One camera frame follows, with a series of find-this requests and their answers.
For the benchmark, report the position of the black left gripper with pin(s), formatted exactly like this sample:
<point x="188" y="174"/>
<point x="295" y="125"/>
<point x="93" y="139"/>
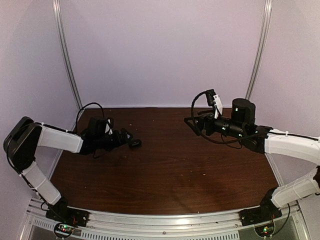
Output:
<point x="124" y="139"/>

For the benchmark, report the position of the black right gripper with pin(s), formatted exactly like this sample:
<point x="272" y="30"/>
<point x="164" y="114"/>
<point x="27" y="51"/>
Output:
<point x="201" y="123"/>

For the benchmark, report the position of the black oval charging case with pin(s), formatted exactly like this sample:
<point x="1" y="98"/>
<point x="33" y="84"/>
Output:
<point x="134" y="143"/>

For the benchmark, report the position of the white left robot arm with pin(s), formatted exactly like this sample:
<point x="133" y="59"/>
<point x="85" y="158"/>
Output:
<point x="27" y="137"/>

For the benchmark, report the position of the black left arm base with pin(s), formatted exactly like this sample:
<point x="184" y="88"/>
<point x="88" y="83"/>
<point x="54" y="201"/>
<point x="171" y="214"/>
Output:
<point x="61" y="212"/>

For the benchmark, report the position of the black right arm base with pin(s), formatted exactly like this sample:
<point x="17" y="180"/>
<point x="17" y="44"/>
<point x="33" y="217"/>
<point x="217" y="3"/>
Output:
<point x="265" y="212"/>

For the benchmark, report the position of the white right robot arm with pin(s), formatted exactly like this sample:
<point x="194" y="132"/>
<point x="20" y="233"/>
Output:
<point x="263" y="140"/>

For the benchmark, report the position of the left circuit board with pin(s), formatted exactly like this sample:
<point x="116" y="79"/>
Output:
<point x="63" y="230"/>

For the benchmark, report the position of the circuit board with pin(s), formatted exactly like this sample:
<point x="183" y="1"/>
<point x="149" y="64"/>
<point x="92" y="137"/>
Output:
<point x="63" y="230"/>
<point x="265" y="230"/>

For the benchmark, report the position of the right circuit board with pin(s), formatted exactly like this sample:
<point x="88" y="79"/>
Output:
<point x="265" y="230"/>

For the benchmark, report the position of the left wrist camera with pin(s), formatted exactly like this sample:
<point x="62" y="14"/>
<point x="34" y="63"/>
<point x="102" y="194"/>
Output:
<point x="109" y="124"/>

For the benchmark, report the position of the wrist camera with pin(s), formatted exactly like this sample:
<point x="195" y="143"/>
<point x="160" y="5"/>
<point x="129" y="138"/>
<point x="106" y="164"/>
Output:
<point x="214" y="101"/>
<point x="109" y="124"/>

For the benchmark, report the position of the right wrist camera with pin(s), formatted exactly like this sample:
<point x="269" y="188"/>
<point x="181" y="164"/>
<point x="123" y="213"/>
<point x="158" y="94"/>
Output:
<point x="214" y="101"/>

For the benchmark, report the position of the right aluminium frame post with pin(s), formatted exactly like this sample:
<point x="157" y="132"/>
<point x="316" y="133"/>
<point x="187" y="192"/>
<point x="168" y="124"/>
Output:
<point x="264" y="30"/>

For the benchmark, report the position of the aluminium frame post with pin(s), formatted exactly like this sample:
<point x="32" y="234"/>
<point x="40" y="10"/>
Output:
<point x="65" y="52"/>
<point x="264" y="30"/>

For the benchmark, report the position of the left aluminium frame post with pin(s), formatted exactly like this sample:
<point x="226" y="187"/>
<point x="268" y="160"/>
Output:
<point x="65" y="52"/>

